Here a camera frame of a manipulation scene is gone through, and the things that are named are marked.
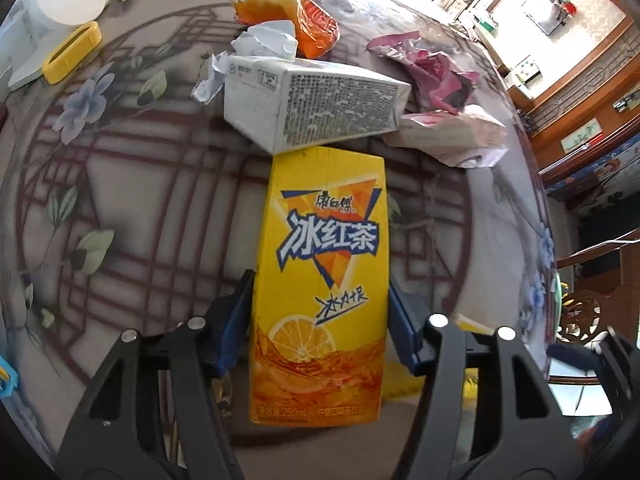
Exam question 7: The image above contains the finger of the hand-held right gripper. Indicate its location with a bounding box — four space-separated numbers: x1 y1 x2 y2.
547 341 608 363

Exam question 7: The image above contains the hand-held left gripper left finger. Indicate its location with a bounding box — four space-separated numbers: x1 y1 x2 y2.
57 269 256 480

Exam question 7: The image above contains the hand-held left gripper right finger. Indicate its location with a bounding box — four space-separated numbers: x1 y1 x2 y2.
387 285 583 480

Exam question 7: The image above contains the yellow white box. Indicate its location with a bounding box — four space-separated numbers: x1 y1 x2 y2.
457 314 501 403

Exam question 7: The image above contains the yellow tea carton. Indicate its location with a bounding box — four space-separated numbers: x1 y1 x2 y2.
248 146 390 428

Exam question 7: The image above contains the white milk carton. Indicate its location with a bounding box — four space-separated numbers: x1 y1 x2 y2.
223 55 412 155

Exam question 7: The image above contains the pink plastic wrapper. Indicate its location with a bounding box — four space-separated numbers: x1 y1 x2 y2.
366 31 481 113

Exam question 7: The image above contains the white paper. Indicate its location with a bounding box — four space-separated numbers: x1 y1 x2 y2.
191 20 299 106

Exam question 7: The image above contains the orange blue snack bag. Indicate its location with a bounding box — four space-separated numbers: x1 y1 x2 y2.
222 0 341 59

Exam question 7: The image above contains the brown wooden chair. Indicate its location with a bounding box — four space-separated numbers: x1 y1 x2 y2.
555 230 640 346

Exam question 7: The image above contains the colourful printed door curtain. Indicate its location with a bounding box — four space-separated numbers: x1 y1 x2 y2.
545 140 640 211

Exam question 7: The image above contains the blue green plastic toy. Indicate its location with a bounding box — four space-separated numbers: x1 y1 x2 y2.
0 355 18 398

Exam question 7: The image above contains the framed geometric picture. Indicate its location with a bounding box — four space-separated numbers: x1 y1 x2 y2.
515 57 543 86

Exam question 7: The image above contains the long television cabinet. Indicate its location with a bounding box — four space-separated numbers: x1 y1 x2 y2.
470 10 538 106

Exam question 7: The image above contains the yellow plastic holder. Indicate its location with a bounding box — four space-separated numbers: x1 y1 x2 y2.
42 21 103 85

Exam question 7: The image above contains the white bead string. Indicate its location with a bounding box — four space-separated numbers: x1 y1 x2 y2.
556 237 640 256

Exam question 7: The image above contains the small flower wall painting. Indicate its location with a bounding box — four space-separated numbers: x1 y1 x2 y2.
560 119 601 155

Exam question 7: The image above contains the tall flower wall painting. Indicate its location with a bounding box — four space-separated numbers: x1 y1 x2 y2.
612 91 640 113

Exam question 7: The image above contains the wall television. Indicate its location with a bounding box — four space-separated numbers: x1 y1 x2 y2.
531 0 568 37

